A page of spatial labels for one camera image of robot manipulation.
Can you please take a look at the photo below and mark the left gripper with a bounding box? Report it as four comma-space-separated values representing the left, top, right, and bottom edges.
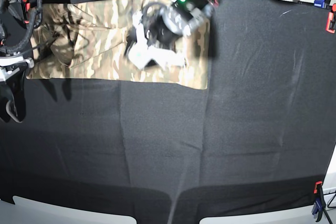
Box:
127, 11, 185, 70

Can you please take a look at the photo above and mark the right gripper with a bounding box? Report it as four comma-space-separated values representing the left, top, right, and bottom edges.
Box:
1, 57, 34, 123

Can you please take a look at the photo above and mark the camouflage t-shirt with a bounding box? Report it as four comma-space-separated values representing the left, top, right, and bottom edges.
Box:
27, 0, 210, 90

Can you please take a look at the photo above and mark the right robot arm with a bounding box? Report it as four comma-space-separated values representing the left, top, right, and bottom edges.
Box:
1, 0, 43, 123

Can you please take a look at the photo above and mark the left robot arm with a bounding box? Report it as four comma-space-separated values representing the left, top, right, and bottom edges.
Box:
124, 0, 218, 69

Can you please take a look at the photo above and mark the red clamp left edge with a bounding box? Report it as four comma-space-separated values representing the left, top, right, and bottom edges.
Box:
16, 0, 30, 24

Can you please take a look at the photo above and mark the red clamp edge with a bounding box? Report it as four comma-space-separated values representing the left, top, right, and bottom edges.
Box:
326, 3, 336, 34
16, 0, 30, 24

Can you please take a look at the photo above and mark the black table cloth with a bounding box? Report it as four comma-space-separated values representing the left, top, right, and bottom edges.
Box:
1, 0, 335, 223

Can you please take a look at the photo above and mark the red clamp right edge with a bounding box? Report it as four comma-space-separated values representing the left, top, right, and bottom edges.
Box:
326, 3, 336, 34

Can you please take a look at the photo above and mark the orange black clamp bottom right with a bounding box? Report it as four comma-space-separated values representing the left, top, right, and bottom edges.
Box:
312, 181, 326, 222

